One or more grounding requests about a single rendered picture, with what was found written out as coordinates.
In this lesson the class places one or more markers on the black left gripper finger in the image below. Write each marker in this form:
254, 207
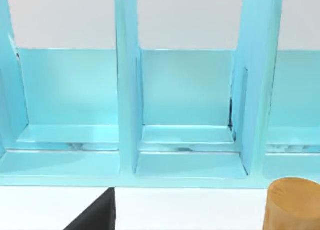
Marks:
101, 212

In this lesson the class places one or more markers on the light blue rack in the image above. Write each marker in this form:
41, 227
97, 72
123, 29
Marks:
75, 95

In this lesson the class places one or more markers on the brown wooden cylinder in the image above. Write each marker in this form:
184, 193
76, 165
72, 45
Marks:
291, 205

